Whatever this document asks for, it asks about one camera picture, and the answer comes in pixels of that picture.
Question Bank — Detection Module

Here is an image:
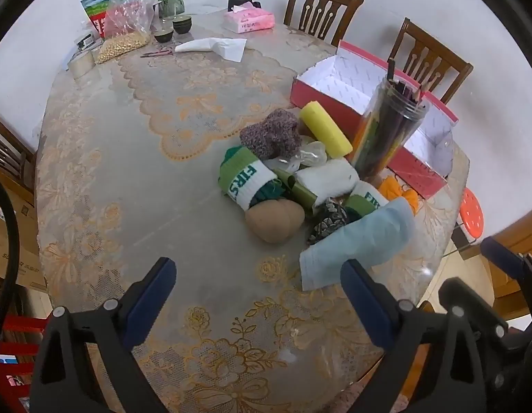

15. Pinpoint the red plastic stool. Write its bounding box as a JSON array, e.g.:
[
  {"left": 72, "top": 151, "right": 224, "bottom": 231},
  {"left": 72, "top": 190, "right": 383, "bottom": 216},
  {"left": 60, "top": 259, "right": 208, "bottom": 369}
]
[{"left": 457, "top": 187, "right": 484, "bottom": 242}]

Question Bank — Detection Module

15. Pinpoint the light blue towel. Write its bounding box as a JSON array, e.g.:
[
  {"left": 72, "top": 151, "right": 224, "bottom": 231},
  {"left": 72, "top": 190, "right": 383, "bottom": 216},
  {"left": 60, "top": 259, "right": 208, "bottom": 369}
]
[{"left": 299, "top": 198, "right": 415, "bottom": 292}]

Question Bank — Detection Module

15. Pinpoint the red and green carton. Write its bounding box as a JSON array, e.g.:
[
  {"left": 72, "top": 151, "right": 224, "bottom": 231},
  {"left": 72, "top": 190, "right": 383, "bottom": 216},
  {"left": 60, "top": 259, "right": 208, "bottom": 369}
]
[{"left": 80, "top": 0, "right": 112, "bottom": 39}]

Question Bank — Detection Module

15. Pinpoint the clear tape roll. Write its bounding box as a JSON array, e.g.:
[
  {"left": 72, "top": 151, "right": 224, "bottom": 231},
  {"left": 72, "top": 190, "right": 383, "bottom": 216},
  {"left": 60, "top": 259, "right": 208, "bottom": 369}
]
[{"left": 68, "top": 49, "right": 96, "bottom": 79}]

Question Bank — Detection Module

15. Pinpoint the purple knit cloth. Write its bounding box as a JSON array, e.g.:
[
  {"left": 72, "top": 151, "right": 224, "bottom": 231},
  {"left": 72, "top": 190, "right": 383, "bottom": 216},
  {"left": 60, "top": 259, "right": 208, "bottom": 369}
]
[{"left": 239, "top": 109, "right": 303, "bottom": 161}]

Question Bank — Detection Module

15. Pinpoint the pink tissue pack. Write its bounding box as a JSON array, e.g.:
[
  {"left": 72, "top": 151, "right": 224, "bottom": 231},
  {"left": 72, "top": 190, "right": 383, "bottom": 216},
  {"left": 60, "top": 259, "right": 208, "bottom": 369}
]
[{"left": 223, "top": 3, "right": 275, "bottom": 34}]

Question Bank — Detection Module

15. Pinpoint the black teapot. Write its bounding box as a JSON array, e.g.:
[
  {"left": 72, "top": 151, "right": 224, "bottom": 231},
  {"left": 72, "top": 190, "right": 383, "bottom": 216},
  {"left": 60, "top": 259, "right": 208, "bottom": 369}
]
[{"left": 227, "top": 0, "right": 262, "bottom": 13}]

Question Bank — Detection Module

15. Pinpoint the wooden cabinet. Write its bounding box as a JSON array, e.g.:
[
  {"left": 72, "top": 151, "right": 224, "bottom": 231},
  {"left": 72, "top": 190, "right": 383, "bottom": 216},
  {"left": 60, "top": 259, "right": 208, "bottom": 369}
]
[{"left": 464, "top": 215, "right": 532, "bottom": 310}]

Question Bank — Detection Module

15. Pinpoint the olive green cloth roll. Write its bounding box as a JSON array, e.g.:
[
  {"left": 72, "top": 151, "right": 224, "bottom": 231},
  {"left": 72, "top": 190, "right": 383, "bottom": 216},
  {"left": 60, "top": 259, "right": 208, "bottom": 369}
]
[{"left": 275, "top": 168, "right": 320, "bottom": 216}]

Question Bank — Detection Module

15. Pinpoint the brown wooden chair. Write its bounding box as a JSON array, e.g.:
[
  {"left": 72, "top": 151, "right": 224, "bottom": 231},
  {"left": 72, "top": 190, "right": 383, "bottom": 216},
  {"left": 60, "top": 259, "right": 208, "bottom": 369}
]
[
  {"left": 284, "top": 0, "right": 365, "bottom": 48},
  {"left": 386, "top": 17, "right": 474, "bottom": 105},
  {"left": 0, "top": 112, "right": 36, "bottom": 190}
]

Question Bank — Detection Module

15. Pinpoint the clear bag of pink packets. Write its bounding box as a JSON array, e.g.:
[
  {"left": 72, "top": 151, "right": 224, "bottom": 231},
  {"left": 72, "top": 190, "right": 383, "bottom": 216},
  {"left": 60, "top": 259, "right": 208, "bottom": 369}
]
[{"left": 103, "top": 0, "right": 157, "bottom": 39}]

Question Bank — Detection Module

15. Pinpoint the yellow sponge block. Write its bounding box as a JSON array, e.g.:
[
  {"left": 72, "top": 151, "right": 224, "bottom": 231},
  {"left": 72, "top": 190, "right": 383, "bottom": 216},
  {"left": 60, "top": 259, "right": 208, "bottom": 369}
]
[{"left": 299, "top": 100, "right": 353, "bottom": 159}]

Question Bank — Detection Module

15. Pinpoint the orange cloth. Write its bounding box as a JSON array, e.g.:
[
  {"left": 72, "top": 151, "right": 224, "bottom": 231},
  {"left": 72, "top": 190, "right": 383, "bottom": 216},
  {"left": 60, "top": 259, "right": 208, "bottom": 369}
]
[{"left": 378, "top": 176, "right": 420, "bottom": 216}]

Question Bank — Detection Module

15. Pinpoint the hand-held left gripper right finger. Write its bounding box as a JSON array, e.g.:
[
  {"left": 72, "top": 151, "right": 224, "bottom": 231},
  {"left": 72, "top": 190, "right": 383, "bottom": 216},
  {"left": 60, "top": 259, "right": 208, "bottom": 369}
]
[{"left": 340, "top": 259, "right": 490, "bottom": 413}]

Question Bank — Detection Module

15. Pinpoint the black cable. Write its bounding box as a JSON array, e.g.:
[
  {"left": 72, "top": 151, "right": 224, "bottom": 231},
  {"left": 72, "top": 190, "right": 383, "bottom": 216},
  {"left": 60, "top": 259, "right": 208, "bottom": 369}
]
[{"left": 0, "top": 174, "right": 19, "bottom": 353}]

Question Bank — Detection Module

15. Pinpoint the brown cardboard box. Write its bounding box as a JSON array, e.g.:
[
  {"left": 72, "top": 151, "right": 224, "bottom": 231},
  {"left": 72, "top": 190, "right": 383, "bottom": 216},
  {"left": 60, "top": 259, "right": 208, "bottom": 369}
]
[{"left": 0, "top": 163, "right": 47, "bottom": 289}]

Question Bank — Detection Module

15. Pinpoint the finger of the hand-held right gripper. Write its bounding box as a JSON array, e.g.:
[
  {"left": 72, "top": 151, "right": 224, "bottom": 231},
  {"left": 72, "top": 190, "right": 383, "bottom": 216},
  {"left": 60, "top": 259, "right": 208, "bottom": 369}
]
[
  {"left": 481, "top": 236, "right": 532, "bottom": 310},
  {"left": 439, "top": 278, "right": 508, "bottom": 340}
]

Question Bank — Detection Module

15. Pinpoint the red plastic crate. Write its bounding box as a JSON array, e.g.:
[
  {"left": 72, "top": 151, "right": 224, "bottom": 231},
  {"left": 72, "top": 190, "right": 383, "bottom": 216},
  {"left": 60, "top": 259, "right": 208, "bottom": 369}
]
[{"left": 0, "top": 314, "right": 49, "bottom": 401}]

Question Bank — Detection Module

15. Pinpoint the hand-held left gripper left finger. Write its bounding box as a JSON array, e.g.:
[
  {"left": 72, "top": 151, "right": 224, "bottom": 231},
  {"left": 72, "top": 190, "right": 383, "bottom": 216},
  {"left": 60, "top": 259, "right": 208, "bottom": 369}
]
[{"left": 29, "top": 257, "right": 177, "bottom": 413}]

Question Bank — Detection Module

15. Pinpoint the white towel roll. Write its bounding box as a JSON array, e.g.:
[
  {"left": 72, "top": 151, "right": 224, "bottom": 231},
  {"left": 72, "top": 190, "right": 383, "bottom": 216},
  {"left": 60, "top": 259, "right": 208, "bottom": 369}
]
[{"left": 294, "top": 158, "right": 360, "bottom": 207}]

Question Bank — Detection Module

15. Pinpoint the red cardboard box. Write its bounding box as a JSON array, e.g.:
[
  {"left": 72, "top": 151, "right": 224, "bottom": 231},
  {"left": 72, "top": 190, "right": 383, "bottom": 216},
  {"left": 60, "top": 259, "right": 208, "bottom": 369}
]
[{"left": 290, "top": 40, "right": 459, "bottom": 201}]

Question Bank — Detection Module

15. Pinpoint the clear tube of coloured pencils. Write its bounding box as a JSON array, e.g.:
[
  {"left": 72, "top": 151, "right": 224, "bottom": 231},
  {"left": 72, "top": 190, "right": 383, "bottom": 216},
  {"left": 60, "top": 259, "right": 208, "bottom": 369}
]
[{"left": 350, "top": 58, "right": 430, "bottom": 183}]

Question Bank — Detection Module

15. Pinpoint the dark patterned sock roll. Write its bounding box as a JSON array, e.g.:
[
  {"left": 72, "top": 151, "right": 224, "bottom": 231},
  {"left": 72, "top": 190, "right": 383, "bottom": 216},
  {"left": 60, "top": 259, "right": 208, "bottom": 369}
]
[{"left": 307, "top": 198, "right": 348, "bottom": 246}]

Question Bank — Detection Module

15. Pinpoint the white tissue paper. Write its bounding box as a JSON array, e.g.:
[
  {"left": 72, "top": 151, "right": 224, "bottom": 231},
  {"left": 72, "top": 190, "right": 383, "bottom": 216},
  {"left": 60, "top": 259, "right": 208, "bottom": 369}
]
[{"left": 175, "top": 38, "right": 248, "bottom": 63}]

